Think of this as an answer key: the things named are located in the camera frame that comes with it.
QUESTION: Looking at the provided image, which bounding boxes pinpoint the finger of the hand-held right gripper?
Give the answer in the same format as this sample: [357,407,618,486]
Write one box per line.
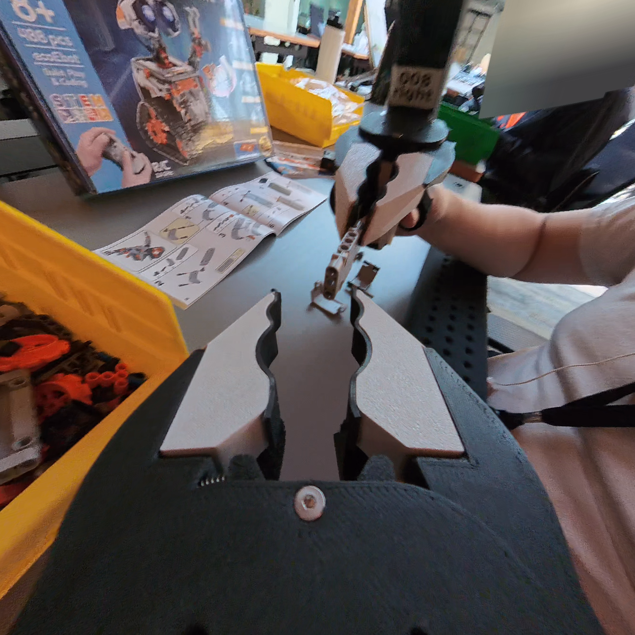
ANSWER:
[331,143,380,240]
[362,151,432,249]

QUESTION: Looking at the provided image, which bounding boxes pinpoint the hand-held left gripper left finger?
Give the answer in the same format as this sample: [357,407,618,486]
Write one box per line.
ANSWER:
[160,291,286,481]

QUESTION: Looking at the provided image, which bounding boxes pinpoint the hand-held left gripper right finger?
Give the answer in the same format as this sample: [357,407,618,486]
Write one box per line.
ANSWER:
[335,289,465,481]

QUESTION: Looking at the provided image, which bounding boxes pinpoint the long grey brick panel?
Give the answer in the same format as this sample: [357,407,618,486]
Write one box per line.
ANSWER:
[0,369,43,484]
[323,221,367,300]

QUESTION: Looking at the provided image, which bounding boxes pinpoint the curved grey panel with pins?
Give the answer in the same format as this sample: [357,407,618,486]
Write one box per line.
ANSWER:
[346,261,380,292]

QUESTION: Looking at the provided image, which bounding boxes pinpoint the curved grey brick panel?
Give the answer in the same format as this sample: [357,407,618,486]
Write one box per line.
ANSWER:
[310,280,348,314]

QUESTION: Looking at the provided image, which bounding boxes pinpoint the large yellow bin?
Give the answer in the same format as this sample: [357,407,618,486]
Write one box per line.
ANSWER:
[0,201,190,598]

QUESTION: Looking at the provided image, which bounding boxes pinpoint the person's right forearm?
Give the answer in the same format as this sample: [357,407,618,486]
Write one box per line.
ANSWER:
[542,186,635,289]

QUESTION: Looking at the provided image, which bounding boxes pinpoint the person's right hand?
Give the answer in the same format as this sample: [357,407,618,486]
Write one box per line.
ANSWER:
[394,188,546,278]

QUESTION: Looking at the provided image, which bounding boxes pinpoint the blue leaflet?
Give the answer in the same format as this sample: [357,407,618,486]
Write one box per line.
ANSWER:
[265,155,334,178]

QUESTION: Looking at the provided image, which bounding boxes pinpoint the wooden board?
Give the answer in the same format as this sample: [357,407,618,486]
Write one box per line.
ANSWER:
[449,160,486,183]

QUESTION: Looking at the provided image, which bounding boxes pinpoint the white bottle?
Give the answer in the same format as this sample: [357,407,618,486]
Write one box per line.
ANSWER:
[315,14,346,85]

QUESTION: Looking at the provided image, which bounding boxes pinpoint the clear plastic bags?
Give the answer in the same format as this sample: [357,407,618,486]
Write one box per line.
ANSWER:
[295,77,364,125]

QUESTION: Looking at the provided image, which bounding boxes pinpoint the black perforated mat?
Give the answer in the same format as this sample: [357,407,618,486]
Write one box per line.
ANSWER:
[411,250,489,400]

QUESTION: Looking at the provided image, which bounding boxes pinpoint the green plastic bin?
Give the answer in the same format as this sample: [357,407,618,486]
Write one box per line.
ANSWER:
[437,102,499,167]

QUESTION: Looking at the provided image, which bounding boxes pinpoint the small yellow bin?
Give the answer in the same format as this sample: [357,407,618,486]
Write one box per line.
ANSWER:
[255,62,366,148]

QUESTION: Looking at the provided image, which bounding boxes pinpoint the wooden background table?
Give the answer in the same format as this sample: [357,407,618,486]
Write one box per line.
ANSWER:
[245,25,373,63]

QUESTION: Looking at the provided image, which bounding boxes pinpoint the black bag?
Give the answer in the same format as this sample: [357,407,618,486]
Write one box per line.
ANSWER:
[484,87,635,211]

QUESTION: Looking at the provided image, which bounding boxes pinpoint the open instruction booklet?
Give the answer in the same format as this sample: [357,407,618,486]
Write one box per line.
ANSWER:
[93,171,328,309]

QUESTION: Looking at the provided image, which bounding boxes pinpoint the pile of loose bricks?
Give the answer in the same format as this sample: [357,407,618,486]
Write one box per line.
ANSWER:
[0,298,148,507]

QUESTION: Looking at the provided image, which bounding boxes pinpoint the blue robot kit box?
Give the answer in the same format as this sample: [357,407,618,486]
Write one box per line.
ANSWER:
[0,0,275,195]

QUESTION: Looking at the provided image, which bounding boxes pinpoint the black strap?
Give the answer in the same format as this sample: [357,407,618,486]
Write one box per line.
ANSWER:
[493,384,635,430]

